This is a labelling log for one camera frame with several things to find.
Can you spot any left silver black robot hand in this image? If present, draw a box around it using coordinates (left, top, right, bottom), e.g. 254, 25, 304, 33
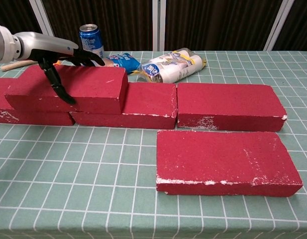
14, 31, 105, 105

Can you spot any red foam brick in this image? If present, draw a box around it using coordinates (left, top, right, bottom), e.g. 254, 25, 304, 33
4, 64, 129, 115
69, 83, 178, 130
0, 77, 76, 126
156, 129, 304, 198
177, 82, 288, 132

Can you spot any wooden stick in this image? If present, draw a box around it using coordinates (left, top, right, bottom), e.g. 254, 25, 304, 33
0, 60, 36, 72

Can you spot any dark ribbed screen panel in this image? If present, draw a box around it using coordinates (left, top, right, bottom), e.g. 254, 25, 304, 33
42, 0, 154, 52
0, 0, 48, 56
275, 0, 307, 52
164, 0, 285, 52

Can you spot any blue soda can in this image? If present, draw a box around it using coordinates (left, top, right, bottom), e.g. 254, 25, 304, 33
79, 23, 105, 59

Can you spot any blue snack bag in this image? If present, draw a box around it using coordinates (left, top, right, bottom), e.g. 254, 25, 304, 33
103, 52, 141, 75

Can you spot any pack of white rolls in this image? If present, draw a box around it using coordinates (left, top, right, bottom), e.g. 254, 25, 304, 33
137, 47, 206, 84

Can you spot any green checked tablecloth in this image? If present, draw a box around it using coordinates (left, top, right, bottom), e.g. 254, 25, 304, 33
0, 50, 307, 239

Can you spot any white screen frame post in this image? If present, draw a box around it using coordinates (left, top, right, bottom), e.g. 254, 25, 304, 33
28, 0, 60, 52
264, 0, 302, 52
152, 0, 166, 52

